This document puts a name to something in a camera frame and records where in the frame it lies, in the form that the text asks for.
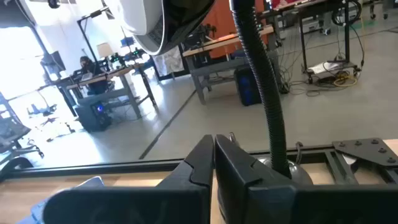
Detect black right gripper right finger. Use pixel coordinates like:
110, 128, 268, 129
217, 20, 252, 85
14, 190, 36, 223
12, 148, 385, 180
215, 134, 398, 224

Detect black equipment cart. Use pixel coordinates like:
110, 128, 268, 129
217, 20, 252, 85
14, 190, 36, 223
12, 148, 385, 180
298, 0, 363, 84

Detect white patterned panel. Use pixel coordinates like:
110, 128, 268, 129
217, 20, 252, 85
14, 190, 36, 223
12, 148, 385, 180
152, 45, 185, 77

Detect wooden workbench grey legs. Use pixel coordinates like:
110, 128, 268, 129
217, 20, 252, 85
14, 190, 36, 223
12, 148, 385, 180
182, 24, 280, 105
55, 63, 158, 119

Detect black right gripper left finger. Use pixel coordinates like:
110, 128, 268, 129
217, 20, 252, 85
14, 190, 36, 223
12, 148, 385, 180
43, 134, 215, 224

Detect black table edge rail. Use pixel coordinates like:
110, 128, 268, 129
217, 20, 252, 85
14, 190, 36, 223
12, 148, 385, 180
0, 144, 398, 183

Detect yellow coiled cable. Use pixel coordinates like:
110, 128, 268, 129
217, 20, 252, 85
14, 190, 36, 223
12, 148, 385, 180
333, 74, 358, 88

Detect grey office chair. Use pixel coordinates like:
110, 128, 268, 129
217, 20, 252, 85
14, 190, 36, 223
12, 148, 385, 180
0, 93, 44, 162

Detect person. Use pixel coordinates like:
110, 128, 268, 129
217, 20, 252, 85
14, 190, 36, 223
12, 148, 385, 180
79, 55, 109, 96

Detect black bolted bracket plate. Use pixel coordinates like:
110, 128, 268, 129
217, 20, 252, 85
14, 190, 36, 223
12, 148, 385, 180
331, 138, 398, 169

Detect black desk monitor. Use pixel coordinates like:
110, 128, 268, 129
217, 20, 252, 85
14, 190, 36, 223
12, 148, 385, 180
40, 50, 67, 75

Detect gooseneck desk lamp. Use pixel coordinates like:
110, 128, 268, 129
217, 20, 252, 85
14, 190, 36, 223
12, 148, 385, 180
104, 0, 313, 187

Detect table lamp white shade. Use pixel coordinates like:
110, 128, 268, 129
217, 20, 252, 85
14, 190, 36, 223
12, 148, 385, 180
96, 42, 114, 63

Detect orange partition wall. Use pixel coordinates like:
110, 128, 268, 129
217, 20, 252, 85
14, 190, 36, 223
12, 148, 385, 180
201, 0, 269, 60

